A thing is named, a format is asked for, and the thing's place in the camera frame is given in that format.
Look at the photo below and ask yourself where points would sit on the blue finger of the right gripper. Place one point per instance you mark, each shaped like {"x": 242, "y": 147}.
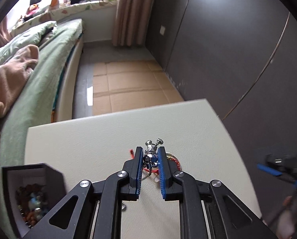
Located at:
{"x": 268, "y": 170}

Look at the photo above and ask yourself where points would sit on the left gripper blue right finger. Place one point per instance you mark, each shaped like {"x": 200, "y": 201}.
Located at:
{"x": 169, "y": 189}

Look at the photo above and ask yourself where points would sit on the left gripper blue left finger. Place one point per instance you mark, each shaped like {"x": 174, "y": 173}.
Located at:
{"x": 134, "y": 168}

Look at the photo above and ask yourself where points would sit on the silver metal charm keychain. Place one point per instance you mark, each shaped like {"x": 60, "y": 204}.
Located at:
{"x": 150, "y": 154}

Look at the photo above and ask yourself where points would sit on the black jewelry box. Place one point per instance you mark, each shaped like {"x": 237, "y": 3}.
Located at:
{"x": 30, "y": 191}

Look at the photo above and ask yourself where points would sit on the right hand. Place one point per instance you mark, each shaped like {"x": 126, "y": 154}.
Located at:
{"x": 286, "y": 224}

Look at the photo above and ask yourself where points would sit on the flattened cardboard sheets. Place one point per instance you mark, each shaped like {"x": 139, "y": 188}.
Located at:
{"x": 129, "y": 85}

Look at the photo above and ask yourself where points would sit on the green bed mattress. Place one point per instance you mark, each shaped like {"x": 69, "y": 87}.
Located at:
{"x": 35, "y": 103}

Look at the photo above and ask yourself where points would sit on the pink fleece blanket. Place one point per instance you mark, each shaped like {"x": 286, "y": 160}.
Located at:
{"x": 14, "y": 75}

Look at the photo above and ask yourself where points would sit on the light green quilt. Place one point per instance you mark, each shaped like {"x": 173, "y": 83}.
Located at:
{"x": 36, "y": 35}

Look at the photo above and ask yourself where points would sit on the right pink curtain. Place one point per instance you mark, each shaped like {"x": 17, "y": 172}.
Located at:
{"x": 131, "y": 22}

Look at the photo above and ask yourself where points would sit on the pink curtain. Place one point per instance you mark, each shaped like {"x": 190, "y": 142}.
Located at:
{"x": 131, "y": 22}
{"x": 4, "y": 33}

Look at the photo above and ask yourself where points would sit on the patterned window seat cushion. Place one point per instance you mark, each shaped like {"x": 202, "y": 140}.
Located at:
{"x": 59, "y": 14}

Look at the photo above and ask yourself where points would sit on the orange item on sill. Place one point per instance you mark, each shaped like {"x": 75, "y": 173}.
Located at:
{"x": 55, "y": 4}

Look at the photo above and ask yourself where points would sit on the left pink curtain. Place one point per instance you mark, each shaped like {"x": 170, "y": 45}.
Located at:
{"x": 4, "y": 33}

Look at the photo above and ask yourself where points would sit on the white wall socket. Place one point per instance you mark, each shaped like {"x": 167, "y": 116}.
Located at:
{"x": 162, "y": 30}

